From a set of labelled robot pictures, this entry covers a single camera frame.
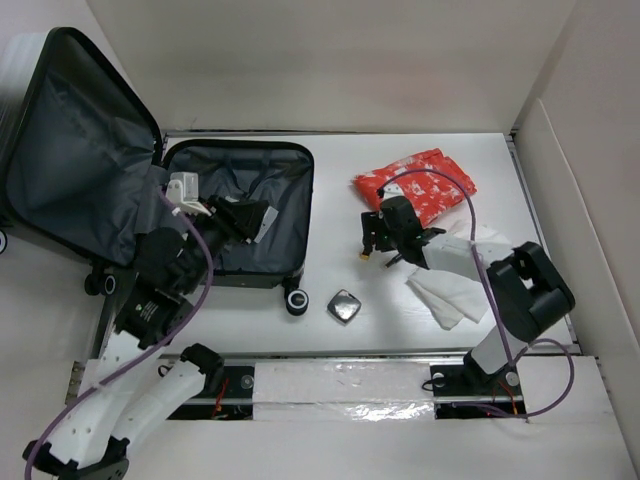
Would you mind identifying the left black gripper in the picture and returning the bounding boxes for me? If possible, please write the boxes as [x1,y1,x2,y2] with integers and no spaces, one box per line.
[183,193,269,292]

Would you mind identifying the clear plastic packet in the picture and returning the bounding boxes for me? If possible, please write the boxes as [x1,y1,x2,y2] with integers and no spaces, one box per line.
[254,206,279,243]

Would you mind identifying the black pen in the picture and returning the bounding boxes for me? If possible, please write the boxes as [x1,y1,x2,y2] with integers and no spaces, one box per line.
[384,253,403,269]

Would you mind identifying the black gold lipstick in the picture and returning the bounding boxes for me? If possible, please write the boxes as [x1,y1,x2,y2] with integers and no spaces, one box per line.
[359,235,375,260]

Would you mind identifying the red white patterned cloth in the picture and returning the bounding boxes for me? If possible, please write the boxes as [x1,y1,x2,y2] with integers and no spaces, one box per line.
[352,148,477,227]

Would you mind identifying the black square compact case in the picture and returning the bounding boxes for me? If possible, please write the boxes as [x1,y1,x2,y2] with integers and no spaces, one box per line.
[327,289,362,325]

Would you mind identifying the black suitcase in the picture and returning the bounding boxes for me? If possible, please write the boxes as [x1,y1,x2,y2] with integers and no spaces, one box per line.
[1,27,314,315]

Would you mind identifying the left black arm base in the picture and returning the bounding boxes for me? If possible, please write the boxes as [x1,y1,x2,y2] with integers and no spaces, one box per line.
[168,364,255,421]

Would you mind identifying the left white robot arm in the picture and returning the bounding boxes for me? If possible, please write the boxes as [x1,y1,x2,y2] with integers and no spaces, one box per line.
[23,189,276,479]

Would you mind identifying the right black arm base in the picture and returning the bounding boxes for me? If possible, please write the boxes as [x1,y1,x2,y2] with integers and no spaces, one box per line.
[421,364,527,420]

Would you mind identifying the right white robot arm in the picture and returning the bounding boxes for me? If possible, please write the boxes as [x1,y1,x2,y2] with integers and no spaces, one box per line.
[361,196,576,393]

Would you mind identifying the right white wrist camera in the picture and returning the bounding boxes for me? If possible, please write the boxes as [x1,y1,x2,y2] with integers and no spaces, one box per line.
[377,182,404,201]

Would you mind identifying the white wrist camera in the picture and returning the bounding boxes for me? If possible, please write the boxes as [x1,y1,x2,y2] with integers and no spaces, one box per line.
[165,172,208,215]
[377,182,404,201]

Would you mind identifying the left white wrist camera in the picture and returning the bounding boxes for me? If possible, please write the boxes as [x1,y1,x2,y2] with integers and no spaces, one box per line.
[165,172,208,215]

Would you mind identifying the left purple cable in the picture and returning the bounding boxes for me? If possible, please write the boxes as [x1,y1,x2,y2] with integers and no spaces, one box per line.
[23,187,215,480]

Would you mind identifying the purple cable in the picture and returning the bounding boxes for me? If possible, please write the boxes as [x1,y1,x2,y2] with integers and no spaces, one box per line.
[23,187,215,480]
[377,169,576,419]

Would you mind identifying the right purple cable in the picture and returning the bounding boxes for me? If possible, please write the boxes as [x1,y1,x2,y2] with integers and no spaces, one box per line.
[377,169,576,419]

